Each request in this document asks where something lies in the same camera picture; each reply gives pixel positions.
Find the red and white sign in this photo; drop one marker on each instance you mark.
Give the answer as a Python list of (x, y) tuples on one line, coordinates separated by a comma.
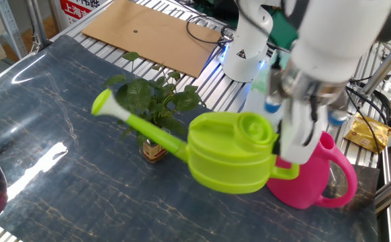
[(76, 11)]

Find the pink watering can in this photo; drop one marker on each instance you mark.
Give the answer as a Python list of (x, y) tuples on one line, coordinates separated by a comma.
[(316, 188)]

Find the green leafy plant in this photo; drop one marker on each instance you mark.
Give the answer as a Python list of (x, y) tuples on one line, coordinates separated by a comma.
[(138, 95)]

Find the perforated metal shelf upright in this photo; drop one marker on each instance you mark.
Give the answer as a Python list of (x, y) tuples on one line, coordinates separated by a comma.
[(10, 30)]

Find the aluminium profile post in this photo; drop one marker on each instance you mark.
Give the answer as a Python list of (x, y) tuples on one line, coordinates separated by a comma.
[(387, 64)]

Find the dark blue marble mat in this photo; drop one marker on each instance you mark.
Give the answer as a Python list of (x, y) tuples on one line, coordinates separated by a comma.
[(81, 201)]

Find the glass bottle with label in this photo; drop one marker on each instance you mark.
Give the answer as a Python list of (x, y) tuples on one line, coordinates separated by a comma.
[(153, 153)]

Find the gold snack packet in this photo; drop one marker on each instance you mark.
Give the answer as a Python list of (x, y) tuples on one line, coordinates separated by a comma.
[(367, 138)]

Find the brown cardboard sheet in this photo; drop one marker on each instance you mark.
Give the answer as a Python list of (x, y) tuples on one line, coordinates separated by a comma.
[(141, 30)]

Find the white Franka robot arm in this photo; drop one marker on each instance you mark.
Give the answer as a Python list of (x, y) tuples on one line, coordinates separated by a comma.
[(333, 40)]

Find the grey metal pole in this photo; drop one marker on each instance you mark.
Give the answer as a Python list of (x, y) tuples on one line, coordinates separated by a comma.
[(37, 23)]

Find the lime green watering can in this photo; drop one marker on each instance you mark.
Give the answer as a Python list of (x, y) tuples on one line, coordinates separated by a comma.
[(229, 161)]

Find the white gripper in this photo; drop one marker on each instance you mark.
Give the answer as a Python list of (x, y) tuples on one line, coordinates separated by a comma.
[(296, 141)]

